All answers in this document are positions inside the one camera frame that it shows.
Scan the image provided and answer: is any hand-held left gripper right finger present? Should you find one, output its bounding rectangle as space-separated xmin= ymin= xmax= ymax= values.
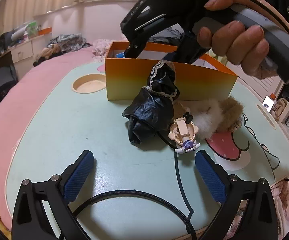
xmin=195 ymin=150 xmax=278 ymax=240

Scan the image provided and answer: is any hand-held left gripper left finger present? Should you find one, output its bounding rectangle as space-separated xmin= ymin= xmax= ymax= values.
xmin=11 ymin=150 xmax=95 ymax=240

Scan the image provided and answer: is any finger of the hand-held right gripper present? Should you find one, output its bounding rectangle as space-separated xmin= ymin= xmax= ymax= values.
xmin=124 ymin=39 xmax=150 ymax=59
xmin=163 ymin=34 xmax=211 ymax=65

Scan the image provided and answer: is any orange cardboard box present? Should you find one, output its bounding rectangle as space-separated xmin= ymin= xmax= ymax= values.
xmin=105 ymin=41 xmax=238 ymax=101

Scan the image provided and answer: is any person's right hand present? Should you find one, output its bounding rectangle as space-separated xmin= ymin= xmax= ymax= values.
xmin=197 ymin=0 xmax=271 ymax=80

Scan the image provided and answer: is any pink patterned duvet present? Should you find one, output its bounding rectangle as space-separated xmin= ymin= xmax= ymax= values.
xmin=92 ymin=39 xmax=115 ymax=62

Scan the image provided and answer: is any small toy figure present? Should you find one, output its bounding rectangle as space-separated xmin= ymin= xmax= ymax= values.
xmin=168 ymin=112 xmax=200 ymax=154

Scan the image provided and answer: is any black folded umbrella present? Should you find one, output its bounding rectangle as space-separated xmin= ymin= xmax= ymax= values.
xmin=121 ymin=60 xmax=180 ymax=144

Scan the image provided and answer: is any patterned clothes pile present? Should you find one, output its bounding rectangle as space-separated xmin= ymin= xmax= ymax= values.
xmin=47 ymin=34 xmax=91 ymax=53

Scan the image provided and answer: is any tan fluffy fur plush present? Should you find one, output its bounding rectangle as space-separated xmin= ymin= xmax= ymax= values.
xmin=172 ymin=97 xmax=245 ymax=133

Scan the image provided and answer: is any white slatted panel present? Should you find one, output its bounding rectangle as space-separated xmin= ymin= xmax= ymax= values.
xmin=257 ymin=75 xmax=285 ymax=98

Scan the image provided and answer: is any pink bed sheet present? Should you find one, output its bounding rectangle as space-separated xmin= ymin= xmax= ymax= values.
xmin=0 ymin=47 xmax=105 ymax=230

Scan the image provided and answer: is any smartphone with lit screen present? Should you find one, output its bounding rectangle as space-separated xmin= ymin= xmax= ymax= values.
xmin=262 ymin=95 xmax=275 ymax=113

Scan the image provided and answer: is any green lidded jar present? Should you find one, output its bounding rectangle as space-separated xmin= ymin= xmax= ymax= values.
xmin=27 ymin=21 xmax=38 ymax=39

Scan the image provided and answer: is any white drawer cabinet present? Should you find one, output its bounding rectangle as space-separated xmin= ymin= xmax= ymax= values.
xmin=11 ymin=41 xmax=33 ymax=63

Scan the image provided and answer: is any white cylinder bottle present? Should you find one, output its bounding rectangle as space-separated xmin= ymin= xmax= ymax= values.
xmin=11 ymin=29 xmax=27 ymax=40

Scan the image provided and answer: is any black braided cable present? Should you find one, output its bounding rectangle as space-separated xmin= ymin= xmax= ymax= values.
xmin=71 ymin=192 xmax=197 ymax=240

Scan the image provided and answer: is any thin black cable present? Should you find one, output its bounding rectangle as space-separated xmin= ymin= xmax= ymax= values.
xmin=220 ymin=0 xmax=289 ymax=45

